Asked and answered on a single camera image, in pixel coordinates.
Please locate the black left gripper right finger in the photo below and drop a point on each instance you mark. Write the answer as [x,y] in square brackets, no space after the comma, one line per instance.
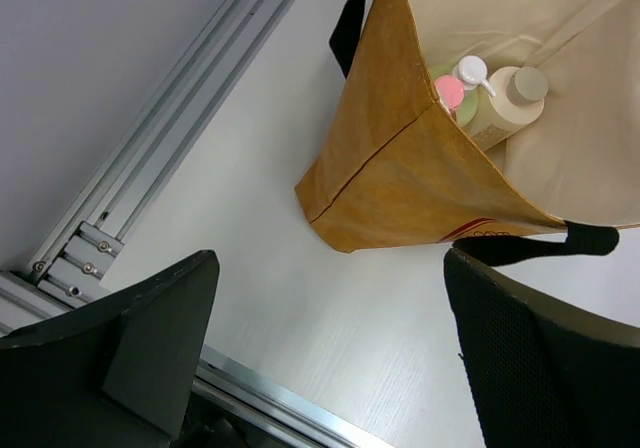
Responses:
[542,372]

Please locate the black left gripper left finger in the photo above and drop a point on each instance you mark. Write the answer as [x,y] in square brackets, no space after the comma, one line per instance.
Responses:
[119,367]

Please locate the orange canvas tote bag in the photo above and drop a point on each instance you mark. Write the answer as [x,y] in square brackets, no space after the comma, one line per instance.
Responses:
[396,170]

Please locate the white bottle grey cap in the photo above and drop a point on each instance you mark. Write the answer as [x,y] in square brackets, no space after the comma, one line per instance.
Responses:
[519,101]

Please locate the orange bottle pink cap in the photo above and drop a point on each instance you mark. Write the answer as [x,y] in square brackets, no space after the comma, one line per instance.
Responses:
[451,92]

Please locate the green pump bottle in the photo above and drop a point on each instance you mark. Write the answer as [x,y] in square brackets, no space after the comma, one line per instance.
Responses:
[473,72]

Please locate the aluminium front rail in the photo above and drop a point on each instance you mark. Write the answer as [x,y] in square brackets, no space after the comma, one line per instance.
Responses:
[272,409]

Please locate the aluminium frame left rail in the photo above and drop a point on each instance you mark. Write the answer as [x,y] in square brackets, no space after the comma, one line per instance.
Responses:
[100,101]

